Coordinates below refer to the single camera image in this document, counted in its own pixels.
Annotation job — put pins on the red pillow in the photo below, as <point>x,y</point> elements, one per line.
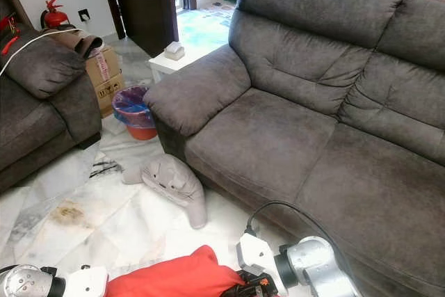
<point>174,276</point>

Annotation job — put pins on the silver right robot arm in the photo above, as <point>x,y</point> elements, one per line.
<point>316,262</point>

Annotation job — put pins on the large grey fabric sofa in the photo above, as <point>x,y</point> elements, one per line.
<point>306,144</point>

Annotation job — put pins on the red bin with purple liner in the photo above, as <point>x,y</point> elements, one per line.
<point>135,110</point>

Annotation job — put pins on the white side table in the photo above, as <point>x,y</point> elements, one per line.
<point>170,66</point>

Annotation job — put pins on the cardboard box with black symbols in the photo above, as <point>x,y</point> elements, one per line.
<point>110,97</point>

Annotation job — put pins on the white tissue box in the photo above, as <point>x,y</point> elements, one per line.
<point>174,51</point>

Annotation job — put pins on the cardboard box with pink label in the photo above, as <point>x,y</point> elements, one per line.
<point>104,66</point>

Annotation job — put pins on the dark wooden door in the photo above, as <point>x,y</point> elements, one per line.
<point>142,5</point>

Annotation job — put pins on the brown folded fabric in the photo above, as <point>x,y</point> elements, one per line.
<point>76,39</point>

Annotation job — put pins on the red fire extinguisher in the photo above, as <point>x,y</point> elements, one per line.
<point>55,17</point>

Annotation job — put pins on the black wall socket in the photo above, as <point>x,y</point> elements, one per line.
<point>83,15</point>

